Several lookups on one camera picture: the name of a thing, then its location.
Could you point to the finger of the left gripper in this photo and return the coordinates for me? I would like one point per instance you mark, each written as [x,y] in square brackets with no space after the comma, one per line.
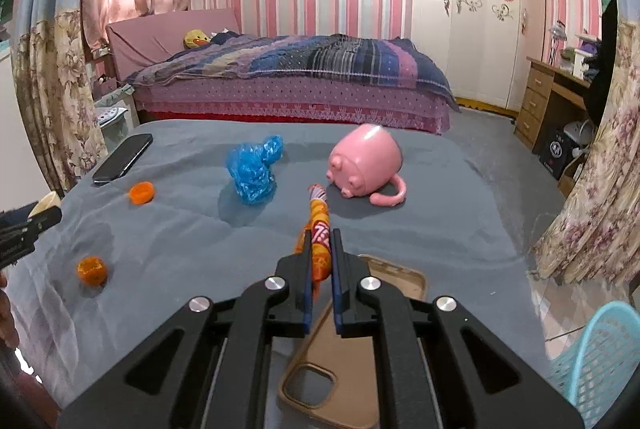
[19,240]

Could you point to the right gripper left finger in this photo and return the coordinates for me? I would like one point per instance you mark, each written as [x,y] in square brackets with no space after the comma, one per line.
[207,366]

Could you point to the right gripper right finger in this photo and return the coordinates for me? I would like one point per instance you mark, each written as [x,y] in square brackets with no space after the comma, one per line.
[436,364]

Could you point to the cream plastic lid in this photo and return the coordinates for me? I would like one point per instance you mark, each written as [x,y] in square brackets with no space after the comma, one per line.
[50,200]

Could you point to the orange snack wrapper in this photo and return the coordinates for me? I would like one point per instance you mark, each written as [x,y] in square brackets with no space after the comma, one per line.
[319,228]

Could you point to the blue plastic bag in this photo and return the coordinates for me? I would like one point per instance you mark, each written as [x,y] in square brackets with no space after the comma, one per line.
[249,166]

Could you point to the person hand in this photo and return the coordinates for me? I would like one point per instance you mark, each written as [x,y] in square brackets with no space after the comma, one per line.
[9,333]

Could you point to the small orange cap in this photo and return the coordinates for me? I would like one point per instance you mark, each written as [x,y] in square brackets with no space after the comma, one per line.
[92,271]

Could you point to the brown phone case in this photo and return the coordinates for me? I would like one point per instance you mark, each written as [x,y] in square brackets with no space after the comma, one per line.
[332,379]

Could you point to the black smartphone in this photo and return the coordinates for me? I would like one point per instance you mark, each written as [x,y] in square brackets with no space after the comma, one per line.
[121,159]

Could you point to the orange bottle cap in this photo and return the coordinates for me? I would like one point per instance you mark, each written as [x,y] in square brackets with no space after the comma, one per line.
[141,193]

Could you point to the grey table cloth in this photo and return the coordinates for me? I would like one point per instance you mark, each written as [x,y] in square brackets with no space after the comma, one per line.
[196,238]

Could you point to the white bedside table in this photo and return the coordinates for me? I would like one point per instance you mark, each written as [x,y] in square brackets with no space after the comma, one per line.
[117,115]

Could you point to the blue plastic basket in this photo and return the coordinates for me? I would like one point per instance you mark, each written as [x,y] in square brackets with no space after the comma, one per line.
[593,372]

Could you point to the left floral curtain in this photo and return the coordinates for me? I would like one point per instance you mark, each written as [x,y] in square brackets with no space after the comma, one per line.
[55,100]

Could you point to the floral curtain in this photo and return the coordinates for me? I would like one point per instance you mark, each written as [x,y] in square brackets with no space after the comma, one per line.
[596,233]
[55,100]

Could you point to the right floral curtain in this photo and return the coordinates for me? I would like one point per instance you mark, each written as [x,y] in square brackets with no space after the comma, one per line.
[596,233]

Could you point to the pink pig mug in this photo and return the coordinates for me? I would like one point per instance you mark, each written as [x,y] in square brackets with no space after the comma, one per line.
[366,162]

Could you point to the bed with purple bedding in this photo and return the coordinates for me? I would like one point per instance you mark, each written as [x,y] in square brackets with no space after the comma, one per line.
[317,79]

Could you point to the black box under desk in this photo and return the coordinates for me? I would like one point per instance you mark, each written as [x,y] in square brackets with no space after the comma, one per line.
[558,151]

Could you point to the yellow duck plush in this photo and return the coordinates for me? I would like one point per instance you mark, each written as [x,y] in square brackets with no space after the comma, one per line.
[195,38]

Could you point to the wooden desk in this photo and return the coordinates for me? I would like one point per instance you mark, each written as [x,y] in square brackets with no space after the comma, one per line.
[552,99]

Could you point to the desk lamp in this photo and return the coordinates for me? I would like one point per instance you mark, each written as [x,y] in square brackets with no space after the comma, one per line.
[558,37]

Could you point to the white wardrobe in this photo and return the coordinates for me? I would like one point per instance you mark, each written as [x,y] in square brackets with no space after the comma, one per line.
[483,46]

